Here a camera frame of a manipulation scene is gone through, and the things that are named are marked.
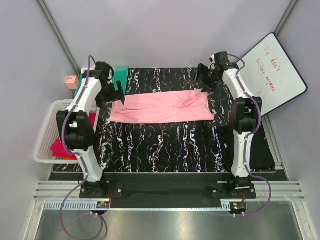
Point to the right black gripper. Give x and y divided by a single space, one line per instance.
202 70

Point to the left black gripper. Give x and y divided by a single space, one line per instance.
116 95

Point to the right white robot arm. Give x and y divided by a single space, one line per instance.
244 118

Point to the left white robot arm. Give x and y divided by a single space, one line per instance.
75 129

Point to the green cutting mat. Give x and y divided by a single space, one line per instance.
121 75

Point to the pink cube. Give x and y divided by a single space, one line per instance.
71 82

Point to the black marble pattern mat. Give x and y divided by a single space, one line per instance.
183 147

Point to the white plastic laundry basket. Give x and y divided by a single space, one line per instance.
49 134

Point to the white whiteboard with red writing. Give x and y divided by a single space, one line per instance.
270 74

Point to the magenta t shirt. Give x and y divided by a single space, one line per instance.
57 149

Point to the aluminium rail frame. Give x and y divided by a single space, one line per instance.
65 195

